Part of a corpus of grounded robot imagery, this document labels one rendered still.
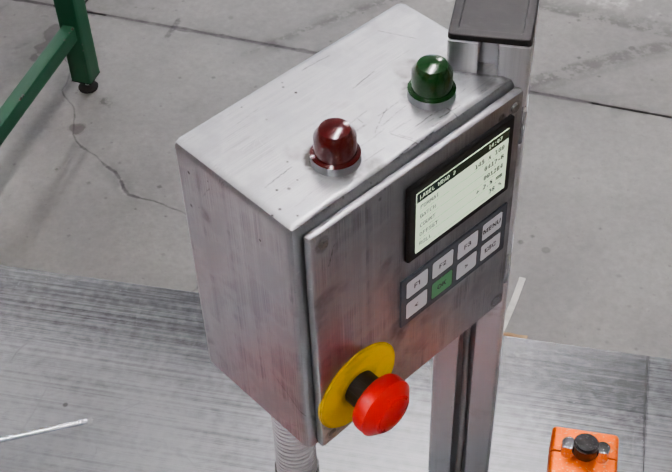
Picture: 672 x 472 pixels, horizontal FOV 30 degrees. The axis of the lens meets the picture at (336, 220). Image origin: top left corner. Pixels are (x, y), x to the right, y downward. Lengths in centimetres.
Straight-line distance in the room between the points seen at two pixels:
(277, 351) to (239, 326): 3
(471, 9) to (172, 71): 238
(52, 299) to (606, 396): 62
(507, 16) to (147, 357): 80
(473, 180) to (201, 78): 235
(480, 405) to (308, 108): 32
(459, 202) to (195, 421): 69
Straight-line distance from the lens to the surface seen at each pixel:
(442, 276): 72
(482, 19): 68
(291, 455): 94
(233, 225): 65
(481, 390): 89
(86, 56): 295
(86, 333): 142
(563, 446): 85
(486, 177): 70
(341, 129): 62
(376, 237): 65
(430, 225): 68
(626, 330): 249
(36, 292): 147
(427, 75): 65
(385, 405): 70
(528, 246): 261
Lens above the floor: 191
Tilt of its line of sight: 46 degrees down
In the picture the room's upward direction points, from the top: 2 degrees counter-clockwise
